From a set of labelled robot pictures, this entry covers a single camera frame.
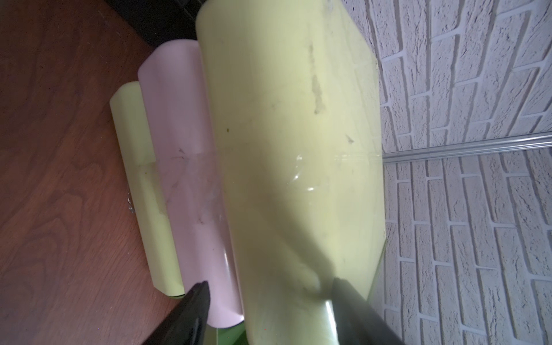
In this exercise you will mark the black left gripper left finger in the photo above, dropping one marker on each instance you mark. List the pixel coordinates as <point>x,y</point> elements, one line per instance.
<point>186,323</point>

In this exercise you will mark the yellow-green drawer cabinet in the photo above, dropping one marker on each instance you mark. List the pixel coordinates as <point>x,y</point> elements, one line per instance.
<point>254,161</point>

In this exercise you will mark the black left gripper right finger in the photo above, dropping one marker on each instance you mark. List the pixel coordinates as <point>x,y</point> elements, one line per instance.
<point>356,321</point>

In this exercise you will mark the black plastic toolbox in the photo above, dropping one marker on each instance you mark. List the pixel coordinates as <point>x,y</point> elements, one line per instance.
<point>159,21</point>

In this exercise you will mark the aluminium corner post right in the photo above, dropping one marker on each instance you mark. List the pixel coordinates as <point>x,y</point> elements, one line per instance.
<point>485,147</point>

